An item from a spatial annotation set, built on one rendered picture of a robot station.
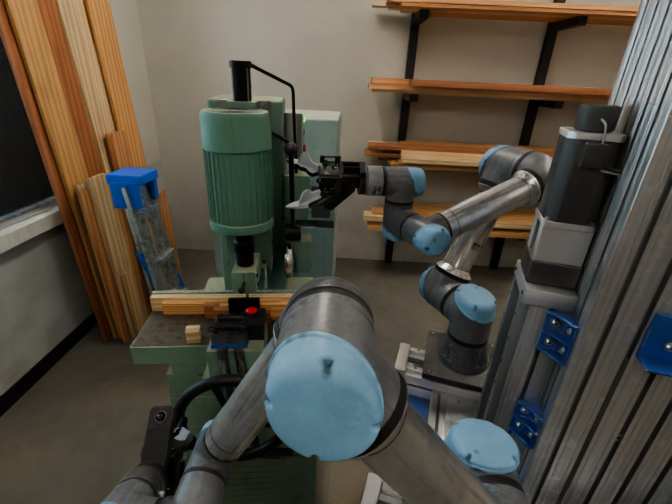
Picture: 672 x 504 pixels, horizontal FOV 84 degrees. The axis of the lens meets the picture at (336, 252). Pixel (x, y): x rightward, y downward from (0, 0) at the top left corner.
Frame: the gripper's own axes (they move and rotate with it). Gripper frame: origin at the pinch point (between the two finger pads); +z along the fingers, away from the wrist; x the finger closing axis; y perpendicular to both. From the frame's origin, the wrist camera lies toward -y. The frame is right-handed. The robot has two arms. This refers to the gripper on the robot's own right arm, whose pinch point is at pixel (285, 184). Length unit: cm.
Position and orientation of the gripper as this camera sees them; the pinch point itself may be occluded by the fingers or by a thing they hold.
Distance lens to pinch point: 98.7
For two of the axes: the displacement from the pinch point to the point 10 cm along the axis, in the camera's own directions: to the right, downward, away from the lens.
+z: -10.0, 0.0, -0.9
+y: 0.8, -4.8, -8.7
